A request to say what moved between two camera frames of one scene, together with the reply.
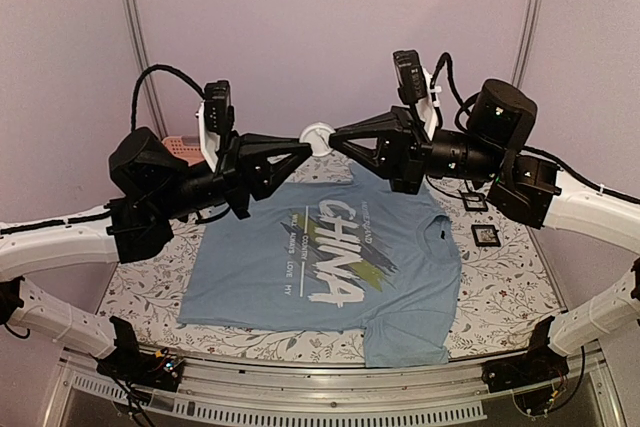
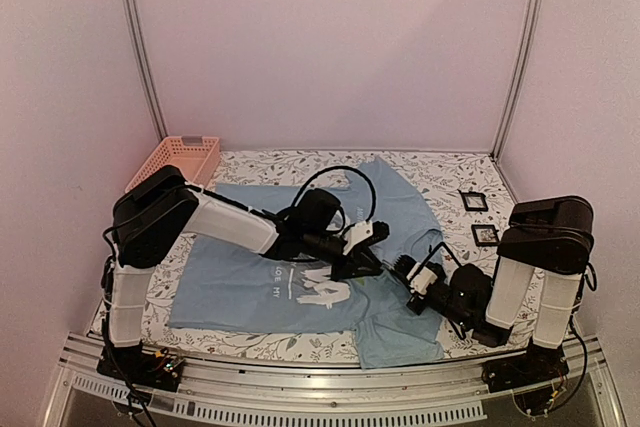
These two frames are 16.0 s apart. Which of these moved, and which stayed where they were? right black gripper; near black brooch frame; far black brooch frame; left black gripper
Moved: left black gripper; right black gripper
Stayed: near black brooch frame; far black brooch frame
